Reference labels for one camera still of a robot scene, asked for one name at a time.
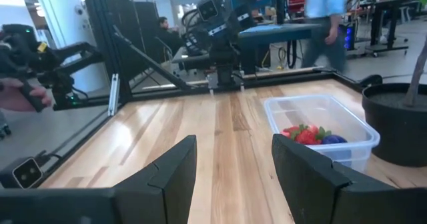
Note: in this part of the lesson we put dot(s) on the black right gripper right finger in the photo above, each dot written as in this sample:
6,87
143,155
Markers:
317,197

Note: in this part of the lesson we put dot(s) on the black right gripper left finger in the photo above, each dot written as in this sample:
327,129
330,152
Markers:
160,197

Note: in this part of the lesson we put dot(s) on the red strawberry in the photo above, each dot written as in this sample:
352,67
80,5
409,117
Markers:
305,137
313,129
290,131

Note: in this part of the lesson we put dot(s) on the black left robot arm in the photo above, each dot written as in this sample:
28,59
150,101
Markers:
223,60

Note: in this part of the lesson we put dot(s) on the clear plastic tupperware container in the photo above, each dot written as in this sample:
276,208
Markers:
287,114

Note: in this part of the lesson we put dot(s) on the person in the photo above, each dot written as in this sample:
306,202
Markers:
325,4
166,37

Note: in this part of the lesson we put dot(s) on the grey computer desk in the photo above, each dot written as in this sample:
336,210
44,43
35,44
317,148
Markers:
277,32

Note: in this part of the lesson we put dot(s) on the black partition panel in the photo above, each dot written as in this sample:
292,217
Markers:
140,27

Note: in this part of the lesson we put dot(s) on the black plant pot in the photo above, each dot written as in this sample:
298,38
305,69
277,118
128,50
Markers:
393,134

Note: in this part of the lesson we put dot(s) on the silver aluminium extrusion piece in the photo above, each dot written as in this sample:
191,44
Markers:
113,94

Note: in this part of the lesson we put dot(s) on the white column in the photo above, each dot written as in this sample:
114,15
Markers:
66,24

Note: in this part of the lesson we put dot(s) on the black standing desk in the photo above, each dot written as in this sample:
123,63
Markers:
379,24

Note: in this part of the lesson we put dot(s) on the person's hand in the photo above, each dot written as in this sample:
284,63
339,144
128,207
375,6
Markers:
13,99

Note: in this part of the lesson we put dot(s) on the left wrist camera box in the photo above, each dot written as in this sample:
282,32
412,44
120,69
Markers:
207,9

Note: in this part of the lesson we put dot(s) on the small black depth camera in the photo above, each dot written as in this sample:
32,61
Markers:
26,173

